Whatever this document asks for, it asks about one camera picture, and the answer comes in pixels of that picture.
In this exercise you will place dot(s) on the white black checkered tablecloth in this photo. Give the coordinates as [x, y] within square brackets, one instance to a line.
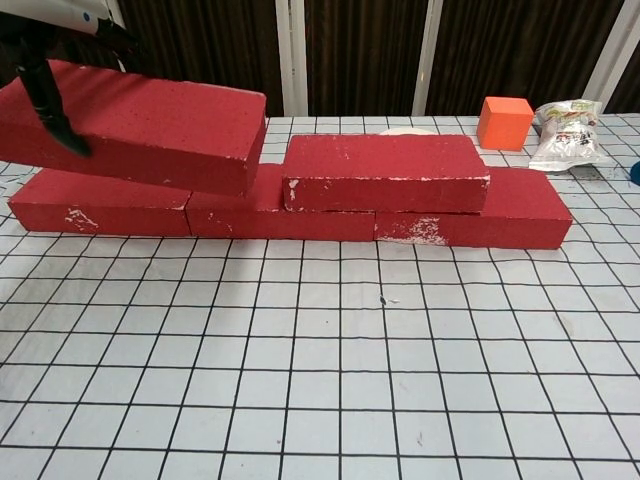
[320, 375]

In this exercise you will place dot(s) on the blue small bottle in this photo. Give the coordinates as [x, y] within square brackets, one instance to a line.
[636, 174]

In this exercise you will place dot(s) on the orange foam cube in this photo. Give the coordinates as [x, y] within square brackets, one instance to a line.
[502, 125]

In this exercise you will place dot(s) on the white vertical frame post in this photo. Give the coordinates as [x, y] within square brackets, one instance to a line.
[291, 55]

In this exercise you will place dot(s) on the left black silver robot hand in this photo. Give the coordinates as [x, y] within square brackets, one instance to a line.
[47, 100]

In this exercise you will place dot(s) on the silver snack packet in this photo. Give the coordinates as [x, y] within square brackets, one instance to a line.
[570, 140]

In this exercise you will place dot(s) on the white slanted frame post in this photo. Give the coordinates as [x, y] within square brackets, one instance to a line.
[426, 55]
[612, 55]

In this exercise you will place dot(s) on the white tape roll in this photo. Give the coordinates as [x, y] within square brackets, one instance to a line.
[405, 131]

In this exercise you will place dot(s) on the red brick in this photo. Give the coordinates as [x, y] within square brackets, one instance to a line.
[100, 215]
[280, 225]
[385, 185]
[165, 130]
[500, 230]

